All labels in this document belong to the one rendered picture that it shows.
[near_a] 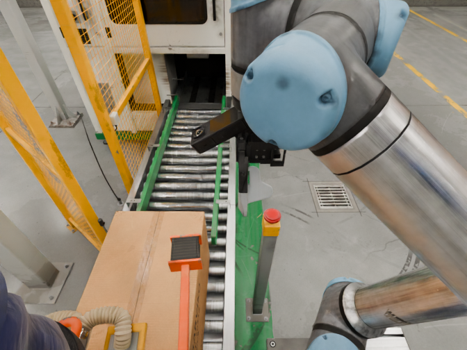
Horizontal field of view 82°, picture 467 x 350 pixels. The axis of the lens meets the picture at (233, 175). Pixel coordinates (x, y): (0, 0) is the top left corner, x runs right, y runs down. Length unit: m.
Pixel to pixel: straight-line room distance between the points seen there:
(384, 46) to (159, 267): 1.00
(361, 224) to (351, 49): 2.40
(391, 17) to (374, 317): 0.54
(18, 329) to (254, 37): 0.45
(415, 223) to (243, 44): 0.26
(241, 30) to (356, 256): 2.17
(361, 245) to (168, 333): 1.80
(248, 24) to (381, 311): 0.56
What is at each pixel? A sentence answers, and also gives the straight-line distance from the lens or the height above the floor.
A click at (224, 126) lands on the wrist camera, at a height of 1.67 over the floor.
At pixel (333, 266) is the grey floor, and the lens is 2.28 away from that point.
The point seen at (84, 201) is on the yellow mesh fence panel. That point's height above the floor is 0.88.
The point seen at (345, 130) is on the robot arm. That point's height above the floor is 1.80.
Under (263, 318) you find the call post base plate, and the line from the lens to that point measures 2.02.
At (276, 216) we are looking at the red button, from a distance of 1.11.
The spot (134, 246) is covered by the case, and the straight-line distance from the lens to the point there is 1.20.
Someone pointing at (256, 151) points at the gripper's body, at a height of 1.63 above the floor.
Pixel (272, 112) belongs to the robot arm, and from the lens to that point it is 0.20.
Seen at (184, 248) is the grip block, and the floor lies 1.27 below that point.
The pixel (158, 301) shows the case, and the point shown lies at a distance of 1.06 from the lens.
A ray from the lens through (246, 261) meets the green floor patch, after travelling 2.17.
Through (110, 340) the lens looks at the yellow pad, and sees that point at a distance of 0.86.
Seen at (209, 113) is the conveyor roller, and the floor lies 0.52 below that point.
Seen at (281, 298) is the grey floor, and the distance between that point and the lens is 2.08.
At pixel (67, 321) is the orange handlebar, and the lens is 0.79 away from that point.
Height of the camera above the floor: 1.91
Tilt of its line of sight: 44 degrees down
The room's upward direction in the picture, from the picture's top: straight up
